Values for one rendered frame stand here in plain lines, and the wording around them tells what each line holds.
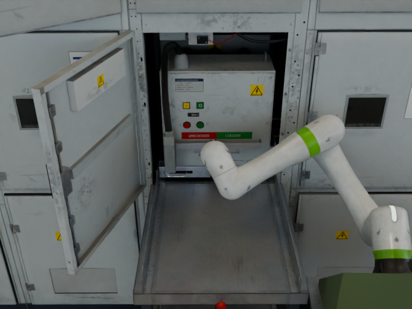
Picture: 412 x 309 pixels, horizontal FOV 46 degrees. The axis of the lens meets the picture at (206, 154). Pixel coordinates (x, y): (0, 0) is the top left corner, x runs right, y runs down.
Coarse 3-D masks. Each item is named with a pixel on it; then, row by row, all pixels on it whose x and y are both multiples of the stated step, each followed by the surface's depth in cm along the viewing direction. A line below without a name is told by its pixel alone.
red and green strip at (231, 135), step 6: (186, 132) 219; (192, 132) 219; (198, 132) 219; (204, 132) 219; (210, 132) 219; (216, 132) 219; (222, 132) 219; (228, 132) 219; (234, 132) 219; (240, 132) 219; (246, 132) 219; (252, 132) 219; (186, 138) 221; (192, 138) 221; (198, 138) 221; (204, 138) 221; (210, 138) 221; (216, 138) 221; (222, 138) 221; (228, 138) 221; (234, 138) 221; (240, 138) 221; (246, 138) 221
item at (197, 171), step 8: (160, 168) 228; (176, 168) 228; (184, 168) 228; (192, 168) 228; (200, 168) 228; (160, 176) 230; (192, 176) 230; (200, 176) 230; (208, 176) 230; (272, 176) 230
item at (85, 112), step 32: (128, 32) 188; (96, 64) 170; (128, 64) 197; (32, 96) 143; (64, 96) 158; (96, 96) 172; (128, 96) 202; (64, 128) 161; (96, 128) 181; (128, 128) 207; (64, 160) 164; (96, 160) 185; (128, 160) 212; (64, 192) 163; (96, 192) 189; (128, 192) 217; (64, 224) 167; (96, 224) 194
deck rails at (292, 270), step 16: (160, 192) 223; (272, 192) 222; (160, 208) 212; (288, 224) 192; (288, 240) 192; (144, 256) 177; (288, 256) 186; (144, 272) 175; (288, 272) 178; (144, 288) 172
